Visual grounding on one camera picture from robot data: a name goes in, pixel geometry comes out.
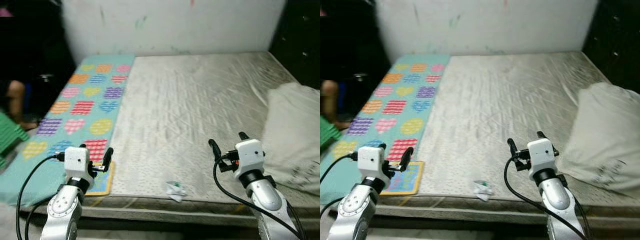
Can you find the yellow and blue children's book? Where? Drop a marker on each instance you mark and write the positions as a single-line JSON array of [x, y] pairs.
[[412, 180], [106, 182]]

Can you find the white pillow with black lettering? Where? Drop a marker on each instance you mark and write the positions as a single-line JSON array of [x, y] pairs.
[[292, 130], [600, 130]]

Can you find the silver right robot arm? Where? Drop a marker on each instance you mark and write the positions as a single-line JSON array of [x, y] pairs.
[[265, 195], [557, 192]]

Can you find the white quilted mattress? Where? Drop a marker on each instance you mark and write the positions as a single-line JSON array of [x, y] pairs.
[[500, 115], [190, 115]]

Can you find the teal blanket with colourful shapes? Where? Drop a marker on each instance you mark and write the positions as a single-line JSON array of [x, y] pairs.
[[85, 107], [400, 107]]

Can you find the crumpled white green wrapper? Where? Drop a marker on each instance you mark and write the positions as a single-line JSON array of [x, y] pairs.
[[483, 189], [176, 190]]

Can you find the green plastic stool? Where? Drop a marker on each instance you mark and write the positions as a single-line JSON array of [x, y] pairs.
[[10, 135], [327, 135]]

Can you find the person's bare leg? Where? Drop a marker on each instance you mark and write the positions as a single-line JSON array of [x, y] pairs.
[[330, 100], [15, 100]]

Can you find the black tufted headboard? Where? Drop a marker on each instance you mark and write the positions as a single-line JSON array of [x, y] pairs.
[[300, 40], [615, 40]]

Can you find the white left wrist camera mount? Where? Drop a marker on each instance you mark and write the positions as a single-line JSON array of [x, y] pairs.
[[370, 160], [76, 159]]

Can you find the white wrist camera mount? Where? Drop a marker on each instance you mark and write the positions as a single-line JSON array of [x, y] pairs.
[[249, 155], [541, 152], [76, 159], [370, 160]]

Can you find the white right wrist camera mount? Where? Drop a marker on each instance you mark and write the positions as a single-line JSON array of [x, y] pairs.
[[541, 152], [249, 155]]

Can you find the dark bed frame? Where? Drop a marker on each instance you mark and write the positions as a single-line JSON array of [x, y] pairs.
[[450, 227], [165, 229]]

